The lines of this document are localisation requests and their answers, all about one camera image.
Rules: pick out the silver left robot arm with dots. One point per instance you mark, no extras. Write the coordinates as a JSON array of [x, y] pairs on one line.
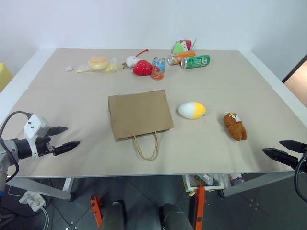
[[14, 147]]

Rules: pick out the red strawberry plush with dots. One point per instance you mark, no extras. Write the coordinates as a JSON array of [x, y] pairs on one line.
[[142, 68]]

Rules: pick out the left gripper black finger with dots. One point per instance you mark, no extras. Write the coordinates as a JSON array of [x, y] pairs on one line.
[[67, 147], [57, 130]]

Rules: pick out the orange clamp stand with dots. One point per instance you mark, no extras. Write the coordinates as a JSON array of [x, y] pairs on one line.
[[96, 210], [199, 208]]

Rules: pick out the dark rounded shape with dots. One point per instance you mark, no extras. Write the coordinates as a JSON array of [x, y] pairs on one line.
[[175, 216], [114, 215]]

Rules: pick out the blue fruit drink can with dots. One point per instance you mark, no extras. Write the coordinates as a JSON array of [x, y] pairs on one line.
[[158, 68]]

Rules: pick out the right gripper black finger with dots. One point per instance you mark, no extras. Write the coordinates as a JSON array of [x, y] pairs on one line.
[[283, 158], [295, 145]]

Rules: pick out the white bin with items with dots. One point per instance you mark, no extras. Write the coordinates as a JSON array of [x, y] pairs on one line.
[[204, 182]]

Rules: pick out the round bread bun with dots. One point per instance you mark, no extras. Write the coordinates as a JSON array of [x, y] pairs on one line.
[[97, 63]]

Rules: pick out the green and red snack packet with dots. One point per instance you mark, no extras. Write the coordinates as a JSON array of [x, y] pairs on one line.
[[182, 46]]

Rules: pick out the brown teddy bear toy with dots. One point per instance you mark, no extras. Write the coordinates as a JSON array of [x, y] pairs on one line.
[[235, 127]]

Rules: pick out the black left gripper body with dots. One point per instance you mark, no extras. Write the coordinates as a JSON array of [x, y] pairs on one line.
[[44, 145]]

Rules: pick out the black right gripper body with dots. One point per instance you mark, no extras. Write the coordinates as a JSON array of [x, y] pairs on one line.
[[304, 165]]

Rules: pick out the green drink can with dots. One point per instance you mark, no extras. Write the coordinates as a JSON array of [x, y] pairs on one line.
[[195, 61]]

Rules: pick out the white power strip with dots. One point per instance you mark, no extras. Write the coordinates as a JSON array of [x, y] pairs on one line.
[[32, 200]]

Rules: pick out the orange drink can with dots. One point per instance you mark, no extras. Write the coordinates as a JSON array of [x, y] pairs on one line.
[[180, 57]]

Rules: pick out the grey metal table brace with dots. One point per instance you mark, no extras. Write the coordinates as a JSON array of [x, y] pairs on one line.
[[40, 188], [259, 184]]

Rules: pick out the beige paper table cover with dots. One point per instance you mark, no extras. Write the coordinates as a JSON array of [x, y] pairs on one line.
[[72, 107]]

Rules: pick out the bagel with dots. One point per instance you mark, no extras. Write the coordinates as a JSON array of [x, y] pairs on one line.
[[111, 68]]

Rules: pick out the brown wooden door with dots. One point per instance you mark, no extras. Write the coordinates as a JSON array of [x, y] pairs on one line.
[[297, 83]]

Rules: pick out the small white wrapper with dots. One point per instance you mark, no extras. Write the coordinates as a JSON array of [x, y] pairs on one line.
[[69, 68]]

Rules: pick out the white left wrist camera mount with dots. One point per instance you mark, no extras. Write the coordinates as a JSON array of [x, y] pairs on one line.
[[33, 124]]

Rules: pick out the yellow box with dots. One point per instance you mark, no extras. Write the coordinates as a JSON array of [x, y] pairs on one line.
[[4, 76]]

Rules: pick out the white and yellow egg plush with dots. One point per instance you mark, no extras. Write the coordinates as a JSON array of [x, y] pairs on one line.
[[192, 110]]

